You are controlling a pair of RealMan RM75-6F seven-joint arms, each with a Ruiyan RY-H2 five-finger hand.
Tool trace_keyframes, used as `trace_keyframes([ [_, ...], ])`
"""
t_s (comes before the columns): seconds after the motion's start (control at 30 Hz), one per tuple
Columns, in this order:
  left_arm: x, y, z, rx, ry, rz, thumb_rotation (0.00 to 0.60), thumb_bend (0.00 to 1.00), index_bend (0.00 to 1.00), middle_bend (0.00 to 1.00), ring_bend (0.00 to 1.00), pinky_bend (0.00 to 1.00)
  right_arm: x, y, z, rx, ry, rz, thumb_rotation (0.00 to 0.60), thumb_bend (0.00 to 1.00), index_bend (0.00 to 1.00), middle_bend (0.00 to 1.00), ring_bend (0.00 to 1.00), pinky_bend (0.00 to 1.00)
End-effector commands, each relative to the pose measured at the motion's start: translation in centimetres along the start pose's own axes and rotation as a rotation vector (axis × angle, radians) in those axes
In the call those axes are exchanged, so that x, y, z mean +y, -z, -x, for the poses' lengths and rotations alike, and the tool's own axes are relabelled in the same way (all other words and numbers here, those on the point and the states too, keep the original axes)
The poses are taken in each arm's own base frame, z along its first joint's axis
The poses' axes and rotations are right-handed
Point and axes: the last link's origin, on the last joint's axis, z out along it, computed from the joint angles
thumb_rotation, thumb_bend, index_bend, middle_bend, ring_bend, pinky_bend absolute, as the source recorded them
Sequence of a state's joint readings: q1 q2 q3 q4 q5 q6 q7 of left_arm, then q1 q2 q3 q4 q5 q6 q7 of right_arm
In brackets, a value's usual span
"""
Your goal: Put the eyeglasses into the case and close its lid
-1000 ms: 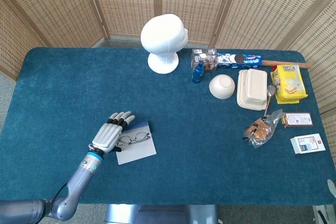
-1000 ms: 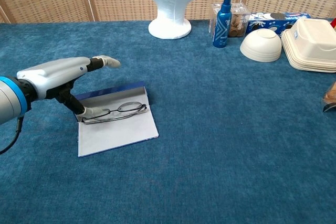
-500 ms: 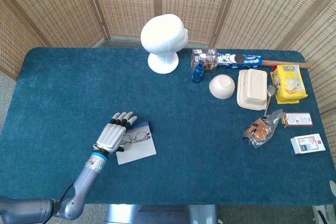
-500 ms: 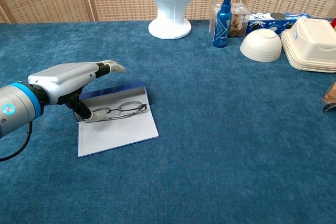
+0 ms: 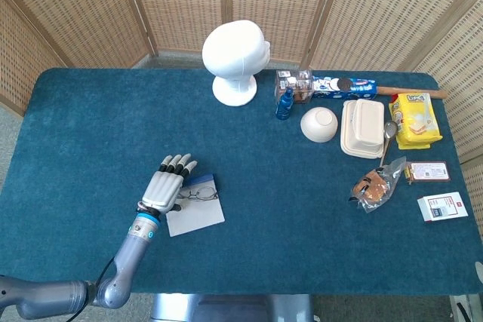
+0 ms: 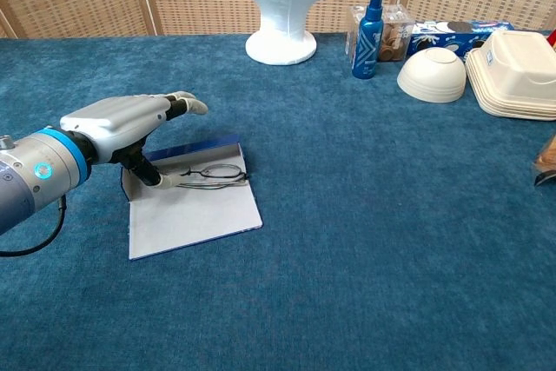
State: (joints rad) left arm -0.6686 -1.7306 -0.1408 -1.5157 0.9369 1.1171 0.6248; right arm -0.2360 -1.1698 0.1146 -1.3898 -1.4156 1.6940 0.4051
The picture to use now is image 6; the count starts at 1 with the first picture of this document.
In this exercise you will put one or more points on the blue Oreo cookie box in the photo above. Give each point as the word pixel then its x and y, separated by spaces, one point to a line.
pixel 434 34

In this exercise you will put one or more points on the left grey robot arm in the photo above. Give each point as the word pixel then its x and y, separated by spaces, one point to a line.
pixel 26 180

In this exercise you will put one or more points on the clear plastic cookie box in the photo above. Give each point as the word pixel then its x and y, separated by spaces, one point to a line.
pixel 393 36

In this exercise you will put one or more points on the cream lidded food container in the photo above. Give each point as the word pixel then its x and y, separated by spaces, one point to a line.
pixel 508 80

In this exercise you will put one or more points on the blue table cloth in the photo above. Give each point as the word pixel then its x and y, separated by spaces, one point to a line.
pixel 347 214

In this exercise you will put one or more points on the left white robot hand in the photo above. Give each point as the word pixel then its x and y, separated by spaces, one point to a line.
pixel 117 121

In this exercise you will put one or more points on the dark wire-frame eyeglasses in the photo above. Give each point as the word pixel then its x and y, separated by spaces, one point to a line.
pixel 223 171

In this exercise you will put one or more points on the bread in clear bag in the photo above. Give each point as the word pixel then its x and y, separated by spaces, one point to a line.
pixel 548 162

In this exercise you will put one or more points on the blue cardboard glasses case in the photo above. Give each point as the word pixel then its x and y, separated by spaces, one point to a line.
pixel 191 219

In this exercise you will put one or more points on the white upturned bowl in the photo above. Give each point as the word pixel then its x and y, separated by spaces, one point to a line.
pixel 430 80

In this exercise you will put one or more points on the white foam mannequin head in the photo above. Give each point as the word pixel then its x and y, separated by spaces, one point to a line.
pixel 282 19

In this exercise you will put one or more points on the blue spray bottle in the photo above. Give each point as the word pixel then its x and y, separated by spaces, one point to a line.
pixel 367 49

